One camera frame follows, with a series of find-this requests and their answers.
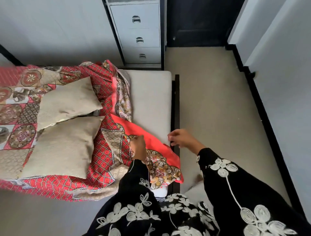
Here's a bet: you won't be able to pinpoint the person's right hand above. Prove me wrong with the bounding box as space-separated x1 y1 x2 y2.
167 129 200 152

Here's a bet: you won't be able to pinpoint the person's left hand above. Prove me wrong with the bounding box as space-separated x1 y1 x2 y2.
129 135 147 162

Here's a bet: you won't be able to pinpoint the red patterned bedsheet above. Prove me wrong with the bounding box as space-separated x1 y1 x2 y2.
0 60 184 202

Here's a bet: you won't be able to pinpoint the beige pillow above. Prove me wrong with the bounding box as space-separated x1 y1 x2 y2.
20 116 105 180
37 77 104 131

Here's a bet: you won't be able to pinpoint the person's right forearm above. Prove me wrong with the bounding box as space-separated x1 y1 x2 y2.
192 142 207 157

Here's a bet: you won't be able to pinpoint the white mattress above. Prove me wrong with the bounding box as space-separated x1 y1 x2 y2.
119 70 172 199

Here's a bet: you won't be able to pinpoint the light grey jeans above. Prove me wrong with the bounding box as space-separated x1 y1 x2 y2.
183 182 215 216

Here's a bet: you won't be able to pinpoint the black floral blouse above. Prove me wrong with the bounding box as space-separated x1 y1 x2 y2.
82 147 311 236

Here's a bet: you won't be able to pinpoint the dark room door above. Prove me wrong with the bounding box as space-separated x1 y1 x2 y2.
166 0 245 48

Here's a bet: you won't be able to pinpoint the white wardrobe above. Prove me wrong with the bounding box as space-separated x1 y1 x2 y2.
0 0 166 71

